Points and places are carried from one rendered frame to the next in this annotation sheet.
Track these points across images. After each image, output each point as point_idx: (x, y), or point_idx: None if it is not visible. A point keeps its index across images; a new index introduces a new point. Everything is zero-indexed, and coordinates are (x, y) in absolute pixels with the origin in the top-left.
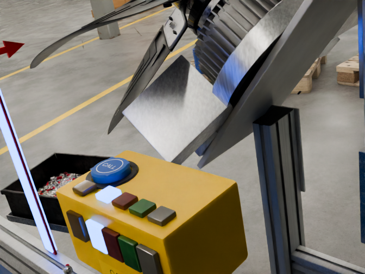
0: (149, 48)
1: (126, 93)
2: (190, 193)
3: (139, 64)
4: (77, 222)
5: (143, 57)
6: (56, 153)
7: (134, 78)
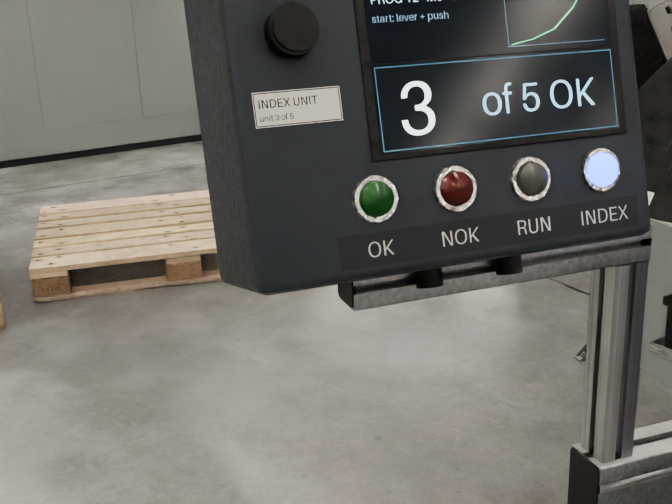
0: (663, 94)
1: (670, 169)
2: None
3: (662, 121)
4: None
5: (659, 110)
6: (671, 295)
7: (671, 142)
